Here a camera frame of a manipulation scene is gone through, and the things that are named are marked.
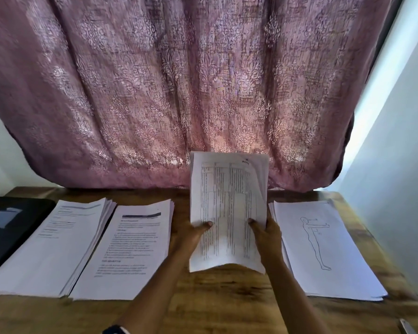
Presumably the person's right hand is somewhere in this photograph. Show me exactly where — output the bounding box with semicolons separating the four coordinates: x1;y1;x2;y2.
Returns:
247;217;284;265

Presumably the stack of printed papers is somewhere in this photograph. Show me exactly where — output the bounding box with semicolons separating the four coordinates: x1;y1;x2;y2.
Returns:
0;197;118;299

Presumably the person's left forearm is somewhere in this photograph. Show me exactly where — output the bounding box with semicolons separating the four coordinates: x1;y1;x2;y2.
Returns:
115;252;192;334

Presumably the stack with dark header bar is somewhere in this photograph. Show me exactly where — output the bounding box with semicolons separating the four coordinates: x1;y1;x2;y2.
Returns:
68;199;176;302

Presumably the person's left hand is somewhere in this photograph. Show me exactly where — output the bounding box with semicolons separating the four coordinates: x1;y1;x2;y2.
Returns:
169;218;214;263

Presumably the person's right forearm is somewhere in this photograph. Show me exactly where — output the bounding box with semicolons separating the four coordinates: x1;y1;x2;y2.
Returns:
265;257;333;334

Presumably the dark window frame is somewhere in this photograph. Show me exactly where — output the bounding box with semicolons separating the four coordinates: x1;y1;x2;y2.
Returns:
341;0;406;181

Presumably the silver yellow black stapler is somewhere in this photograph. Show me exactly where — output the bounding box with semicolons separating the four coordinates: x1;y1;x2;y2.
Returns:
398;317;418;334

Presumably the pink patterned curtain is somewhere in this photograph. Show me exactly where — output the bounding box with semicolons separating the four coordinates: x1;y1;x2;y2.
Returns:
0;0;398;193

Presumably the black folder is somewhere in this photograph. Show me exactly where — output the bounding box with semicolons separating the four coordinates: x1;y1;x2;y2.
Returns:
0;197;57;278

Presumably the stack of table-printed sheets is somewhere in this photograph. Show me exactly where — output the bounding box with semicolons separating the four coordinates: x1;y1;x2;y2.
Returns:
188;150;270;275

